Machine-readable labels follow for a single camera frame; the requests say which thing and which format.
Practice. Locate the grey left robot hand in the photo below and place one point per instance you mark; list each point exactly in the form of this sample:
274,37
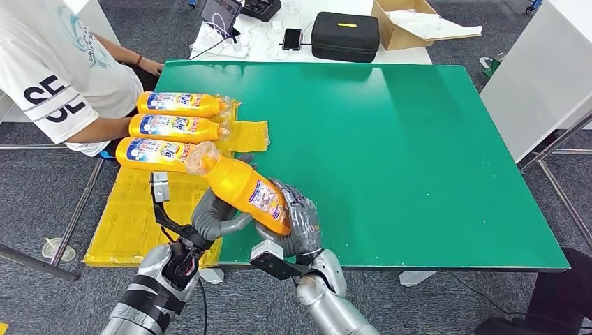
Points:
215,222

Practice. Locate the person's left hand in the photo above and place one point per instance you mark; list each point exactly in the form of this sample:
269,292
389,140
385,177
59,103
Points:
152,67

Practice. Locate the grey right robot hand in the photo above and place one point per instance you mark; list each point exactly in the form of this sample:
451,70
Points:
303,231

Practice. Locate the orange detergent bottle clear cap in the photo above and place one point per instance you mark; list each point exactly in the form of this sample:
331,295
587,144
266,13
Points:
178,128
152,155
245,189
180,104

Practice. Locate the person's left forearm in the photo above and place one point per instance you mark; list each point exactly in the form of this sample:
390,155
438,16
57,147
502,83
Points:
115,51

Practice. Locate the person's right forearm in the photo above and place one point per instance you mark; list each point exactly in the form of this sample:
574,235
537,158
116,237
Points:
101,131

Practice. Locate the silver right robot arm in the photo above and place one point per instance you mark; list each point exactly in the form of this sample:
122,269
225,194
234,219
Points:
328,310

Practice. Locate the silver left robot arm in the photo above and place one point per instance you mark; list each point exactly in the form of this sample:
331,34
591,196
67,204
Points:
152,291

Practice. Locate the white table foot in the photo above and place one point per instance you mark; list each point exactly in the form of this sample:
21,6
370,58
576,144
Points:
212,276
416,279

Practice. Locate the white power strip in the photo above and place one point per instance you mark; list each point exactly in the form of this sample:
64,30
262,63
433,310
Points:
210,45

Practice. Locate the yellow taped cardboard mat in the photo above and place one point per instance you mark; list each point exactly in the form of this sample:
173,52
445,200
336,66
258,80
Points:
134,217

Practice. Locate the dark tablet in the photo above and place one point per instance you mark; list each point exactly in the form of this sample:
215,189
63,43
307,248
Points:
221,12

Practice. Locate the person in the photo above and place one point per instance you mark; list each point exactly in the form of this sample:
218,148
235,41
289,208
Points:
46,69

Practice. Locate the black charger device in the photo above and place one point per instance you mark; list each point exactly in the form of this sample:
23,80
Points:
261,7

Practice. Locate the white charger plug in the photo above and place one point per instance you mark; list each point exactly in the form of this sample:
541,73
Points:
277,26

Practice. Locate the silver metal leg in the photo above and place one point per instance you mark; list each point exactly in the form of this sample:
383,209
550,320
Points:
76,215

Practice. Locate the black smartphone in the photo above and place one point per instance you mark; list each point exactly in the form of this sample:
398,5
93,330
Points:
292,39

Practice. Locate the clear plastic lid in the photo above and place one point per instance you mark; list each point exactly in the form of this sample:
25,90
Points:
59,251

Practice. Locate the black metal floor bar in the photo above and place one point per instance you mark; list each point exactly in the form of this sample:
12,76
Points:
37,264

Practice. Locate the black zip case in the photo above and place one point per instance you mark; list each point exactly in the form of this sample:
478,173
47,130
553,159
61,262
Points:
345,37

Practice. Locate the white table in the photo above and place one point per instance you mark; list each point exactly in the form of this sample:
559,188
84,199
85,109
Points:
410,55

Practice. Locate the brown cardboard box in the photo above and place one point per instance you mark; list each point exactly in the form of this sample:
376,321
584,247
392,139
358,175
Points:
395,35

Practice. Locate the white sheet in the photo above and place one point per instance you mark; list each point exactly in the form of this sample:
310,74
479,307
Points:
433,26

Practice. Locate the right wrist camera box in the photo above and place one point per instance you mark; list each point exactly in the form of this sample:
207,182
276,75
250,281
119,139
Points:
266,252

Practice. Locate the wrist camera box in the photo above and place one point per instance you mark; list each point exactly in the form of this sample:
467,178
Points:
160,186
266,252

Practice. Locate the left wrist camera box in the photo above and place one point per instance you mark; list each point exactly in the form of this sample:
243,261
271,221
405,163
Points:
160,186

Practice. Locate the silver metal rail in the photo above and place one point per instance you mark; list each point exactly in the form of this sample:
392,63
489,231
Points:
27,147

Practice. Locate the green white floor bracket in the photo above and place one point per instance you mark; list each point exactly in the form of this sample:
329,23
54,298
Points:
492,67

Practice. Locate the silver metal table frame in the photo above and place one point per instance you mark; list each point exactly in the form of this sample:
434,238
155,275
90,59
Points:
555,140

